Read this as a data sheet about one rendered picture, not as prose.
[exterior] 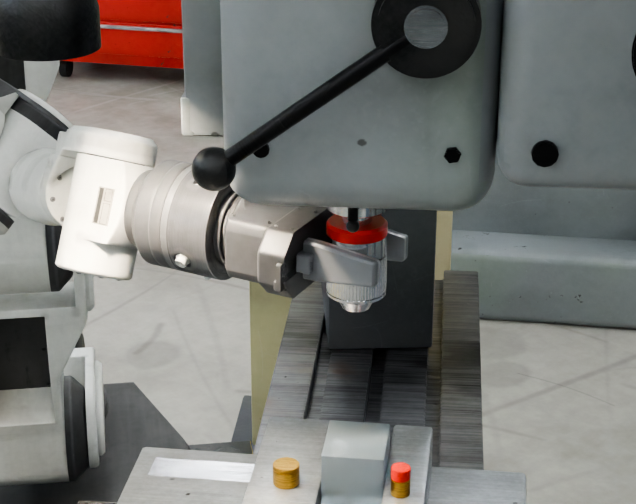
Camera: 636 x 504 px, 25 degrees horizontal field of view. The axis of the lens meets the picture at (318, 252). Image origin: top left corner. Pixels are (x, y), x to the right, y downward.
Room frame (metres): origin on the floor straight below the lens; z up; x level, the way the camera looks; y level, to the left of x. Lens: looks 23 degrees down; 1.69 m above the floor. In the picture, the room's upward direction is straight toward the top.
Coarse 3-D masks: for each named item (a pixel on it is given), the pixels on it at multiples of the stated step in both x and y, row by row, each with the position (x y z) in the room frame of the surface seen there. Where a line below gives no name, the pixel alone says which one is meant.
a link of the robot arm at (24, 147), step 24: (24, 120) 1.34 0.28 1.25; (48, 120) 1.35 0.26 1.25; (0, 144) 1.33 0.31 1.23; (24, 144) 1.33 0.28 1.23; (48, 144) 1.34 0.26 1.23; (0, 168) 1.32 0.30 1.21; (24, 168) 1.27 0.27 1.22; (0, 192) 1.31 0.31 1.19; (24, 192) 1.26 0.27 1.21; (24, 216) 1.31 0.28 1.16
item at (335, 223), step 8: (336, 216) 1.04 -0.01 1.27; (376, 216) 1.04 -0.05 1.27; (328, 224) 1.03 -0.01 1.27; (336, 224) 1.03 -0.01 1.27; (344, 224) 1.03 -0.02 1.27; (368, 224) 1.03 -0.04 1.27; (376, 224) 1.03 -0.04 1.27; (384, 224) 1.03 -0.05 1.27; (328, 232) 1.03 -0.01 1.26; (336, 232) 1.02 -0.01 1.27; (344, 232) 1.01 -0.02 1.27; (360, 232) 1.01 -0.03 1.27; (368, 232) 1.01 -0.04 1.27; (376, 232) 1.02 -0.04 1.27; (384, 232) 1.02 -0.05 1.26; (336, 240) 1.02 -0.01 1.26; (344, 240) 1.01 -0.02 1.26; (352, 240) 1.01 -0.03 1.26; (360, 240) 1.01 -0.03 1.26; (368, 240) 1.01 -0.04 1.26; (376, 240) 1.02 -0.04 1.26
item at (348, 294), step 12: (384, 240) 1.02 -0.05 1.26; (360, 252) 1.01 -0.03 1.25; (372, 252) 1.01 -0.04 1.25; (384, 252) 1.02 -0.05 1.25; (384, 264) 1.02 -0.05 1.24; (384, 276) 1.02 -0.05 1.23; (336, 288) 1.02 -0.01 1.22; (348, 288) 1.01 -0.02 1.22; (360, 288) 1.01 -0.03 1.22; (372, 288) 1.01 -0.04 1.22; (384, 288) 1.02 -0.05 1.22; (336, 300) 1.02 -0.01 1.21; (348, 300) 1.01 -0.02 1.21; (360, 300) 1.01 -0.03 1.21; (372, 300) 1.01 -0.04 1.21
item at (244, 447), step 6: (198, 444) 2.16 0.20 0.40; (204, 444) 2.16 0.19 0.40; (210, 444) 2.16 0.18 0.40; (216, 444) 2.16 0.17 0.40; (222, 444) 2.16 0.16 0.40; (228, 444) 2.16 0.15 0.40; (234, 444) 2.16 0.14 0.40; (240, 444) 2.16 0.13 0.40; (246, 444) 2.16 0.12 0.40; (198, 450) 2.14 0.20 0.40; (204, 450) 2.14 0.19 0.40; (210, 450) 2.14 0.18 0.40; (216, 450) 2.14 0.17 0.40; (222, 450) 2.14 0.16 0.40; (228, 450) 2.14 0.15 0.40; (234, 450) 2.14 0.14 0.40; (240, 450) 2.14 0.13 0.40; (246, 450) 2.14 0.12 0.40
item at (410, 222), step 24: (384, 216) 1.49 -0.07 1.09; (408, 216) 1.49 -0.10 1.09; (432, 216) 1.49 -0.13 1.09; (408, 240) 1.49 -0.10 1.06; (432, 240) 1.49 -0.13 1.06; (408, 264) 1.49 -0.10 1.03; (432, 264) 1.49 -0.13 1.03; (408, 288) 1.49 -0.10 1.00; (432, 288) 1.49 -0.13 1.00; (336, 312) 1.49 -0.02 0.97; (360, 312) 1.49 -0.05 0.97; (384, 312) 1.49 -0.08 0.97; (408, 312) 1.49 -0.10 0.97; (432, 312) 1.49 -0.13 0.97; (336, 336) 1.49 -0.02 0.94; (360, 336) 1.49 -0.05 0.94; (384, 336) 1.49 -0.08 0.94; (408, 336) 1.49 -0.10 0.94; (432, 336) 1.49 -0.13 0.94
